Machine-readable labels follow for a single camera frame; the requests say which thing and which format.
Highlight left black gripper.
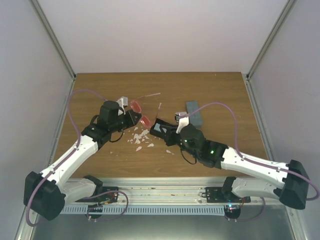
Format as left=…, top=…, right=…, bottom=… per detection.
left=110, top=109, right=142, bottom=133

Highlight black glasses case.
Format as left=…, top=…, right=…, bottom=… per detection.
left=149, top=118, right=178, bottom=140

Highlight red translucent sunglasses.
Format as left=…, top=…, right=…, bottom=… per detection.
left=129, top=92, right=162, bottom=129

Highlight green glasses case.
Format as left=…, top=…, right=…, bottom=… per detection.
left=186, top=101, right=203, bottom=129

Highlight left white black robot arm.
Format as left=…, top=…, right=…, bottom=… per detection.
left=23, top=96, right=142, bottom=221

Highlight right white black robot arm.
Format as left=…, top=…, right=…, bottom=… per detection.
left=159, top=124, right=309, bottom=210

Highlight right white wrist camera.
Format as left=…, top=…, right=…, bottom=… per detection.
left=174, top=111, right=190, bottom=134

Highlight aluminium mounting rail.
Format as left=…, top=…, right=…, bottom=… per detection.
left=27, top=177, right=298, bottom=206

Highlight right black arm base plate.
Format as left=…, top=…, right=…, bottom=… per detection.
left=199, top=186, right=251, bottom=204

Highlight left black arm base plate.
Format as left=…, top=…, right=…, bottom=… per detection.
left=78, top=186, right=119, bottom=204

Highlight grey slotted cable duct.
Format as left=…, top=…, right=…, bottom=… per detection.
left=59, top=205, right=226, bottom=216

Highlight left aluminium frame post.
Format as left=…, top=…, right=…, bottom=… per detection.
left=29, top=0, right=77, bottom=80

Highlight aluminium frame post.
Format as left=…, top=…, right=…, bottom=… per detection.
left=245, top=0, right=297, bottom=81
left=29, top=0, right=77, bottom=80

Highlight right aluminium frame post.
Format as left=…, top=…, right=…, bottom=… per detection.
left=245, top=0, right=297, bottom=81

